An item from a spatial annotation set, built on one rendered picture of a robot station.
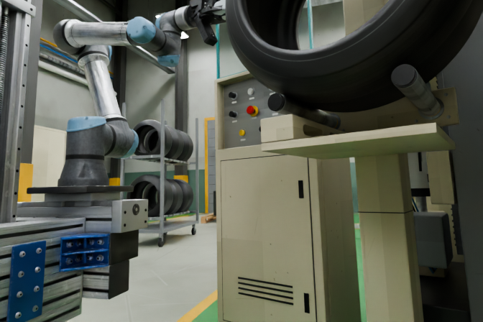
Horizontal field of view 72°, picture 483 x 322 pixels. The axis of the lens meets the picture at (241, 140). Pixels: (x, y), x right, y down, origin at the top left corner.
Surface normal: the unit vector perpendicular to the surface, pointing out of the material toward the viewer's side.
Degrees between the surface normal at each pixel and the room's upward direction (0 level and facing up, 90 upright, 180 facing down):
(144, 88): 90
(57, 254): 90
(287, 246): 90
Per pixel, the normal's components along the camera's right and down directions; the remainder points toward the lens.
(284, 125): -0.60, -0.11
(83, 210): -0.29, -0.13
